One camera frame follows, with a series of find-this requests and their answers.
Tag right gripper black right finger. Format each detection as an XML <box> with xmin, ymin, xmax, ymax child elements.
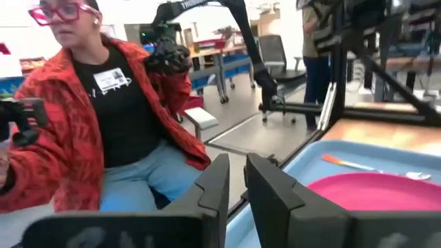
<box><xmin>245</xmin><ymin>152</ymin><xmax>441</xmax><ymax>248</ymax></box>

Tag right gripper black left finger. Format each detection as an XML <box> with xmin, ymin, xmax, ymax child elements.
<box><xmin>21</xmin><ymin>153</ymin><xmax>231</xmax><ymax>248</ymax></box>

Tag metal spoon orange handle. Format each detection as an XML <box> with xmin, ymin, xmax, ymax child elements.
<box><xmin>321</xmin><ymin>154</ymin><xmax>432</xmax><ymax>181</ymax></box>

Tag pink plastic plate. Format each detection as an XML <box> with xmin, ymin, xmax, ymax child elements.
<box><xmin>306</xmin><ymin>172</ymin><xmax>441</xmax><ymax>212</ymax></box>

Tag blue plastic tray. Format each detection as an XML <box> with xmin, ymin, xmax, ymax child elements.
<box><xmin>225</xmin><ymin>139</ymin><xmax>441</xmax><ymax>248</ymax></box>

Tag white name badge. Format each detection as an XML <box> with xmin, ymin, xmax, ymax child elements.
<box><xmin>92</xmin><ymin>68</ymin><xmax>132</xmax><ymax>92</ymax></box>

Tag white bench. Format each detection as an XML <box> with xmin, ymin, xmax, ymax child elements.
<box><xmin>181</xmin><ymin>106</ymin><xmax>220</xmax><ymax>139</ymax></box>

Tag person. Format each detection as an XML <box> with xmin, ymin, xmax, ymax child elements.
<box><xmin>0</xmin><ymin>0</ymin><xmax>212</xmax><ymax>214</ymax></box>
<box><xmin>300</xmin><ymin>0</ymin><xmax>334</xmax><ymax>131</ymax></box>

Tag black office chair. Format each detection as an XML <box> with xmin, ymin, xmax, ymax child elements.
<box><xmin>256</xmin><ymin>34</ymin><xmax>308</xmax><ymax>125</ymax></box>

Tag pink glasses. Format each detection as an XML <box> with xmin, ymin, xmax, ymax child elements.
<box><xmin>28</xmin><ymin>1</ymin><xmax>101</xmax><ymax>28</ymax></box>

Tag silver metal strip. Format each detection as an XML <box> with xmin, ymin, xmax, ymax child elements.
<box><xmin>316</xmin><ymin>81</ymin><xmax>338</xmax><ymax>132</ymax></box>

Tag black handheld controller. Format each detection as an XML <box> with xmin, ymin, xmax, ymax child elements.
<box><xmin>0</xmin><ymin>97</ymin><xmax>50</xmax><ymax>147</ymax></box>

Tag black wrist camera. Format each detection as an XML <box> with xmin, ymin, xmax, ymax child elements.
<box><xmin>139</xmin><ymin>21</ymin><xmax>183</xmax><ymax>44</ymax></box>

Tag wooden table blue frame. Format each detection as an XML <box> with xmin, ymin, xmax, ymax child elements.
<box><xmin>187</xmin><ymin>36</ymin><xmax>258</xmax><ymax>105</ymax></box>

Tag black aluminium table frame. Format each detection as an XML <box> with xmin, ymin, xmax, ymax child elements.
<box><xmin>206</xmin><ymin>0</ymin><xmax>441</xmax><ymax>221</ymax></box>

